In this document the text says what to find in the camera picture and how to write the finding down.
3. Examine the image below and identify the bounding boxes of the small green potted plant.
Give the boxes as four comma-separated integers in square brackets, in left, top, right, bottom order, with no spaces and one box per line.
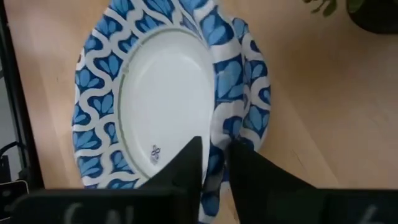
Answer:
[303,0,398,34]

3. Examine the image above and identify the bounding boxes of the black cable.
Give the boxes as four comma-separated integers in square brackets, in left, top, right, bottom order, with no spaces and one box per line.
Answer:
[0,141,29,160]

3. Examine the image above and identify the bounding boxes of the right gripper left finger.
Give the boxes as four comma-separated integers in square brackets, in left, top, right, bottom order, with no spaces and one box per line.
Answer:
[140,136,203,224]

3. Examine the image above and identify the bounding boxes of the black aluminium table frame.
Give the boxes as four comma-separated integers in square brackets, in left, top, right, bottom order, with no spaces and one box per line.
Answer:
[0,0,44,190]

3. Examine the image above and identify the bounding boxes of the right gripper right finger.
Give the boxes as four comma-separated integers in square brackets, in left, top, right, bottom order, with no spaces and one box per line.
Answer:
[228,139,315,224]

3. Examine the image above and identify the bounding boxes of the blue patterned white paper bowl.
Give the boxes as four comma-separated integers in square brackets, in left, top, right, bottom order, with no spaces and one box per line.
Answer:
[71,0,272,224]

